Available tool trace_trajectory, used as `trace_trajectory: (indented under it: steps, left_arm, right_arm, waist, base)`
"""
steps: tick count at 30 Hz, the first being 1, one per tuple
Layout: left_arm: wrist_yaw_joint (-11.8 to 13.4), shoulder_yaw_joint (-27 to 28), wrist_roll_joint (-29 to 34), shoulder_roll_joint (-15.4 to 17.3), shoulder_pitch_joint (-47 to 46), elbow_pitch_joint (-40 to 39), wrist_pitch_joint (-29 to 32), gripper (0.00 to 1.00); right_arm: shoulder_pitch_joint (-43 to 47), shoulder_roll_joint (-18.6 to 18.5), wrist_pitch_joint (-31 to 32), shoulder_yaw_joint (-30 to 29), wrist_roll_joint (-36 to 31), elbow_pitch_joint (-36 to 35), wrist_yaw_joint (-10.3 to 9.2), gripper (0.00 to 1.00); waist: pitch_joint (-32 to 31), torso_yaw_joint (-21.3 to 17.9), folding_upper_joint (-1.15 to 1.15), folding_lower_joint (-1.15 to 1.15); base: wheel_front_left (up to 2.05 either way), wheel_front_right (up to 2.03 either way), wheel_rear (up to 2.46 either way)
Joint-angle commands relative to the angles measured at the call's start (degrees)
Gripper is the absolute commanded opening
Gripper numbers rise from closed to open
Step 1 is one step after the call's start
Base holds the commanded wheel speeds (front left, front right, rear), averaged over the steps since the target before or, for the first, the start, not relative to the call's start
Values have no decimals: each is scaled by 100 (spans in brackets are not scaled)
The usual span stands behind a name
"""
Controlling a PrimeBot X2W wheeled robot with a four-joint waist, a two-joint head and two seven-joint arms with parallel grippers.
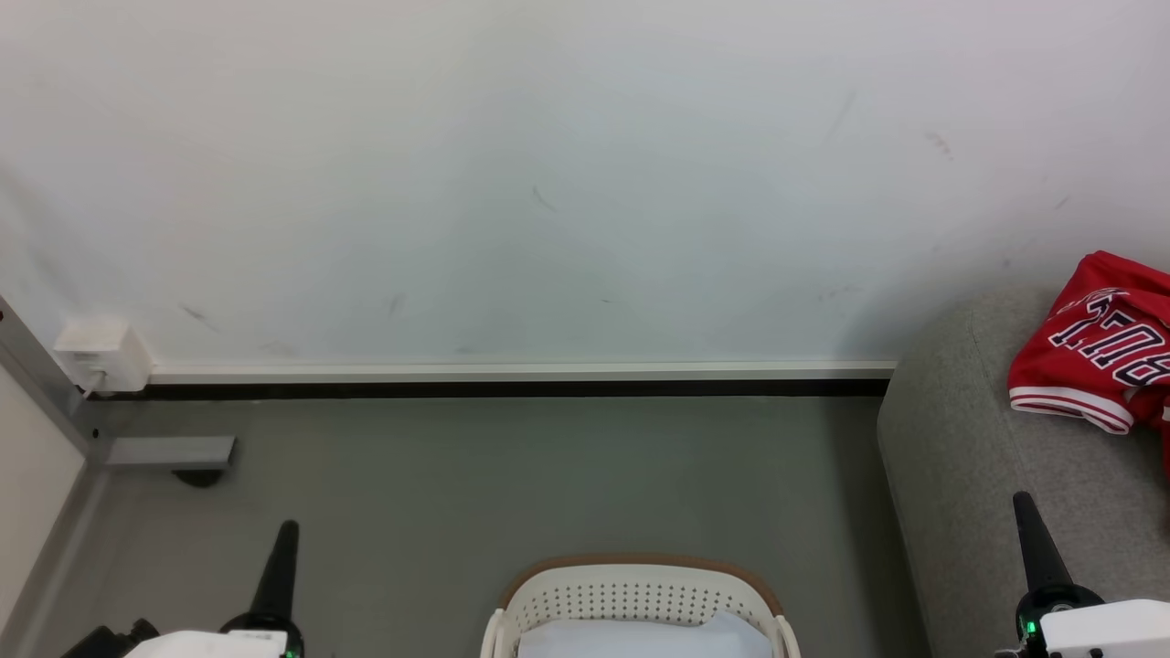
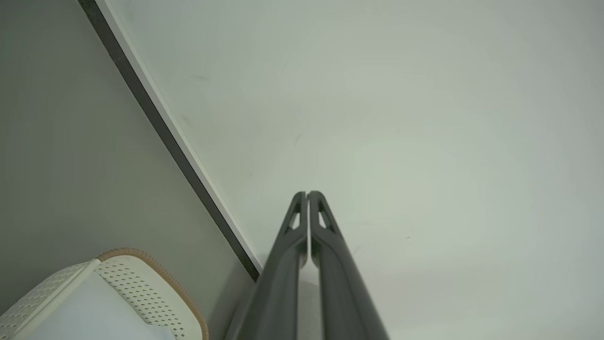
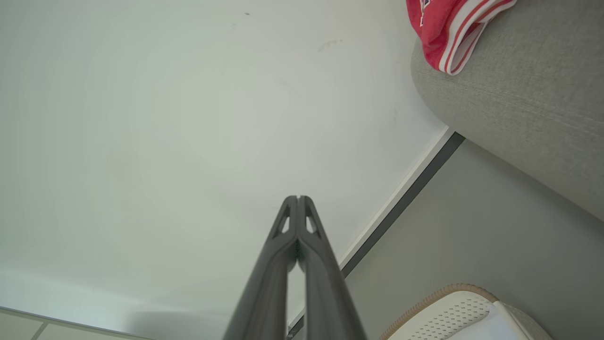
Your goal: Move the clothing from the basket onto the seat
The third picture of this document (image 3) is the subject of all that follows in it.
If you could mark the white perforated laundry basket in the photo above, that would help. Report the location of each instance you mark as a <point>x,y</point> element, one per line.
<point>443,321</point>

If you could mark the grey fabric sofa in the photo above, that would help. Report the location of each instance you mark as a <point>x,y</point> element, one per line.
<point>528,94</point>

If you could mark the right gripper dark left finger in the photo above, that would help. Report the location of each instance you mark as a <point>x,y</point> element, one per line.
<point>264,293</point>

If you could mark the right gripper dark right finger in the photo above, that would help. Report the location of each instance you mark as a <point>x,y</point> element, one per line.
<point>330,302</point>

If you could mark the red white sports jersey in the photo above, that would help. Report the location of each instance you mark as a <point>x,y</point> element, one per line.
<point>436,28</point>

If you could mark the white clothing piece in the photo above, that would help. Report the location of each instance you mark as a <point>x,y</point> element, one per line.
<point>490,328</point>

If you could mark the white and black baseboard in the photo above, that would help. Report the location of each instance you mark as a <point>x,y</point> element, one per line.
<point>401,198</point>

